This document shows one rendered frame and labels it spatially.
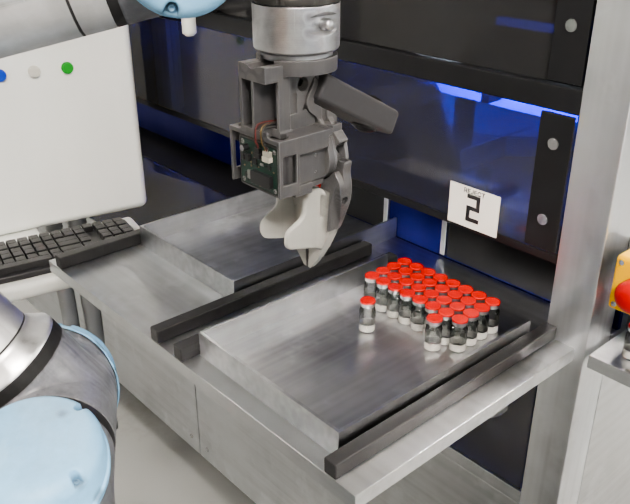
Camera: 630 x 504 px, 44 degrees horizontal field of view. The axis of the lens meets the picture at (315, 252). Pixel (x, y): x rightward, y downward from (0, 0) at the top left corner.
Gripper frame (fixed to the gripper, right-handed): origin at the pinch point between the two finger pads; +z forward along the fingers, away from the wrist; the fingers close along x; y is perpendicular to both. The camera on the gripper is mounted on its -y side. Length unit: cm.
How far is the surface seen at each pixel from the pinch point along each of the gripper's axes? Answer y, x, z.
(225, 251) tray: -18, -42, 21
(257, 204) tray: -34, -54, 21
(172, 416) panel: -36, -97, 96
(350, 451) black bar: 1.9, 7.6, 19.6
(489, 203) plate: -35.4, -4.3, 5.9
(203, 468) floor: -39, -88, 110
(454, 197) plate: -35.4, -10.2, 6.8
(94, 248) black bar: -2, -54, 20
